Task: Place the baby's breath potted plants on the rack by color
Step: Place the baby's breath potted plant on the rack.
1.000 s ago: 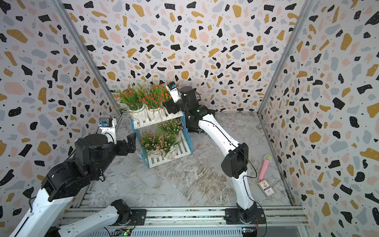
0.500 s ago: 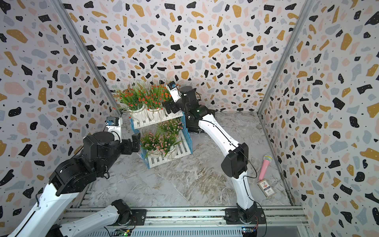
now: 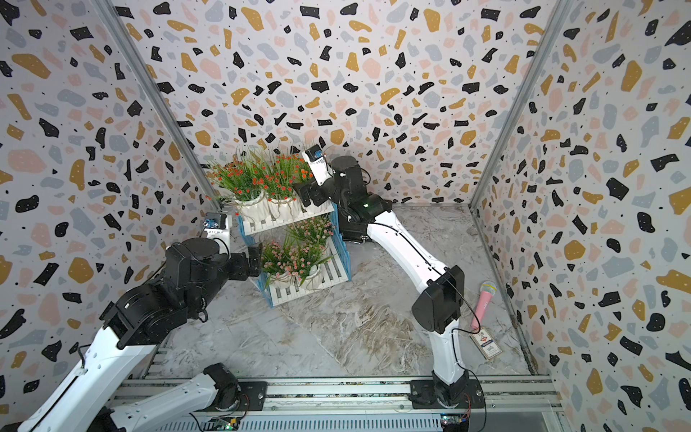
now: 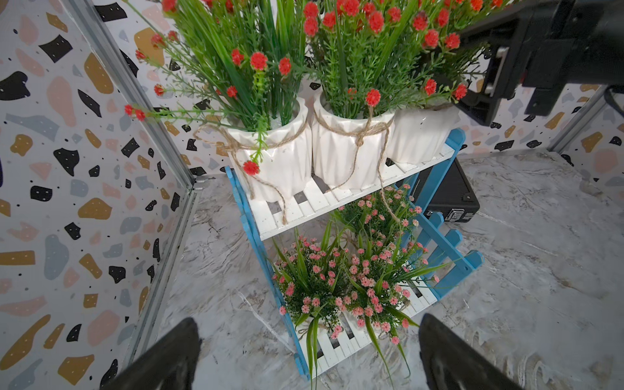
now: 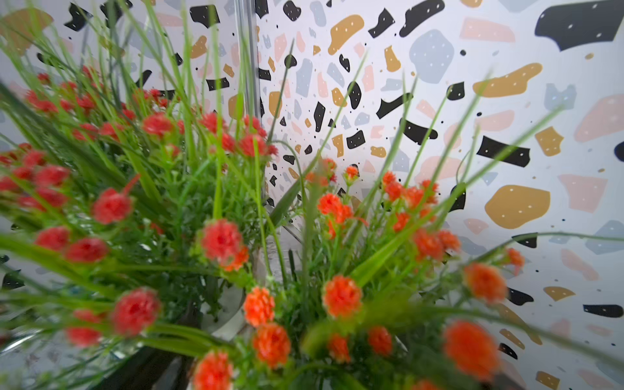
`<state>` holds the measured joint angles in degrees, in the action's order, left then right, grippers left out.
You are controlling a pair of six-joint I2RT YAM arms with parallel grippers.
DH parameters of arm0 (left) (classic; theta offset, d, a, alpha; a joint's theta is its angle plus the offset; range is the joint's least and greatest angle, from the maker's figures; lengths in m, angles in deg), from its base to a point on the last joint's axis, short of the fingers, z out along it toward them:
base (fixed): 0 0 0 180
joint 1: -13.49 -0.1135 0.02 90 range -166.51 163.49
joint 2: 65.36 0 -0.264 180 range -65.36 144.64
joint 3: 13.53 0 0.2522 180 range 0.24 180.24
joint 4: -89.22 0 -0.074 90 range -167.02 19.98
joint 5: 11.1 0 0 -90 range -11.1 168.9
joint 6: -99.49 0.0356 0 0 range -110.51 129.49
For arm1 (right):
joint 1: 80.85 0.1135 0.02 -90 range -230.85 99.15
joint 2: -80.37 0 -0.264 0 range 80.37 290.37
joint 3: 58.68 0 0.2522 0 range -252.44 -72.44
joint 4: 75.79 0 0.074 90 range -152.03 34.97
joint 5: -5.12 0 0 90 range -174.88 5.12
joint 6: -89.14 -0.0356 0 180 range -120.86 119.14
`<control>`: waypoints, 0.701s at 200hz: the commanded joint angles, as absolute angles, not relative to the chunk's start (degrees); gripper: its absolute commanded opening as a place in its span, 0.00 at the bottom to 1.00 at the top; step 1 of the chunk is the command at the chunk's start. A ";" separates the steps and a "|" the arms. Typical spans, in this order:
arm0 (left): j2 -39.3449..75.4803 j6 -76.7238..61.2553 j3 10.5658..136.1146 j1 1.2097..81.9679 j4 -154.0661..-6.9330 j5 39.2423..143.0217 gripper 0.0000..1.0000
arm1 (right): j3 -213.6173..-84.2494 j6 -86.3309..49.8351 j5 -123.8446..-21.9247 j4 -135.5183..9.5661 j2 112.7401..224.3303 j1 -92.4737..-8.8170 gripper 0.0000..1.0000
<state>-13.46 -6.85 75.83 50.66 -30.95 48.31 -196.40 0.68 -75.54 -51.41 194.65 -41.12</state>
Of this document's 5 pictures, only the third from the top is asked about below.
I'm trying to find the left aluminium corner post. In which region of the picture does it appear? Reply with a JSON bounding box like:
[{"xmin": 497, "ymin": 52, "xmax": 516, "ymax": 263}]
[{"xmin": 94, "ymin": 1, "xmax": 222, "ymax": 212}]

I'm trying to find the right aluminium corner post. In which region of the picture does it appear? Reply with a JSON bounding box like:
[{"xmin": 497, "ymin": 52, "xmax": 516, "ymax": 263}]
[{"xmin": 469, "ymin": 0, "xmax": 573, "ymax": 210}]

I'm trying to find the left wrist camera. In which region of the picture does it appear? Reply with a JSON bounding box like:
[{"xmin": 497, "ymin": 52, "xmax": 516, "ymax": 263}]
[{"xmin": 202, "ymin": 212, "xmax": 232, "ymax": 243}]

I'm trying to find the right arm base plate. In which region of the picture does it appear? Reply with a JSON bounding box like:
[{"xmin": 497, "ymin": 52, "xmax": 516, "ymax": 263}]
[{"xmin": 408, "ymin": 379, "xmax": 486, "ymax": 410}]

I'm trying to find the blue white two-tier rack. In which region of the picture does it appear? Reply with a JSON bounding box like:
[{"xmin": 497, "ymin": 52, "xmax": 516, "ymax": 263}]
[{"xmin": 237, "ymin": 199, "xmax": 351, "ymax": 307}]

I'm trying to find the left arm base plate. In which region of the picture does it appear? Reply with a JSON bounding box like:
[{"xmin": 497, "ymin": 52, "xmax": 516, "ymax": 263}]
[{"xmin": 238, "ymin": 381, "xmax": 268, "ymax": 413}]

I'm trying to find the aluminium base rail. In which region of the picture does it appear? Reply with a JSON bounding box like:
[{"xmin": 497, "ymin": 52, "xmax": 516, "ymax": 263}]
[{"xmin": 104, "ymin": 376, "xmax": 563, "ymax": 432}]

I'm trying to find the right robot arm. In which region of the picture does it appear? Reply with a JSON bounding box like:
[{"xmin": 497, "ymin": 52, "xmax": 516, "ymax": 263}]
[{"xmin": 293, "ymin": 146, "xmax": 484, "ymax": 409}]

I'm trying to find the red flower pot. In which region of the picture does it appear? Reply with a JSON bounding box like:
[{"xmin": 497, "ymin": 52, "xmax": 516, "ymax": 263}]
[
  {"xmin": 262, "ymin": 155, "xmax": 313, "ymax": 221},
  {"xmin": 210, "ymin": 158, "xmax": 269, "ymax": 223}
]

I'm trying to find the pink flower pot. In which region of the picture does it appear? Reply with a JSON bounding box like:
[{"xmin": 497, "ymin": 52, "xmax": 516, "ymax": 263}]
[
  {"xmin": 293, "ymin": 245, "xmax": 332, "ymax": 286},
  {"xmin": 262, "ymin": 240, "xmax": 293, "ymax": 283},
  {"xmin": 286, "ymin": 215, "xmax": 334, "ymax": 248}
]

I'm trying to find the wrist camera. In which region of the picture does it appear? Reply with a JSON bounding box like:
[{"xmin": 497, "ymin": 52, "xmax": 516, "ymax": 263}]
[
  {"xmin": 202, "ymin": 212, "xmax": 232, "ymax": 243},
  {"xmin": 302, "ymin": 144, "xmax": 332, "ymax": 186}
]

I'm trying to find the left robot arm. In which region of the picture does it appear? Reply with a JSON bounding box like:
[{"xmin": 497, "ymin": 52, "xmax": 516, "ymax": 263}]
[{"xmin": 4, "ymin": 238, "xmax": 262, "ymax": 431}]

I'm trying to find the small printed card box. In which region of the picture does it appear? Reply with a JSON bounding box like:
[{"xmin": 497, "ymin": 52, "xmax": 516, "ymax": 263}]
[{"xmin": 470, "ymin": 328, "xmax": 503, "ymax": 360}]

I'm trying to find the black ribbed carrying case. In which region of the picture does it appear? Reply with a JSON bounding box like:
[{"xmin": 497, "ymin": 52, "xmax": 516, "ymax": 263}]
[{"xmin": 338, "ymin": 214, "xmax": 371, "ymax": 244}]

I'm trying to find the pink toy microphone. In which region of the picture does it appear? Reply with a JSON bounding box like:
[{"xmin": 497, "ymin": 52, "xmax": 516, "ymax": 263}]
[{"xmin": 471, "ymin": 281, "xmax": 497, "ymax": 331}]

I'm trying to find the aluminium corner post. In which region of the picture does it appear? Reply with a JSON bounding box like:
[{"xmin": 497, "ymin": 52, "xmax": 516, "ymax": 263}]
[
  {"xmin": 94, "ymin": 1, "xmax": 222, "ymax": 212},
  {"xmin": 469, "ymin": 0, "xmax": 573, "ymax": 210}
]

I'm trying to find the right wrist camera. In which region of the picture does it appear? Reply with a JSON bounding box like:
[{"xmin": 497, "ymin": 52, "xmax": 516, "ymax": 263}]
[{"xmin": 302, "ymin": 144, "xmax": 332, "ymax": 186}]

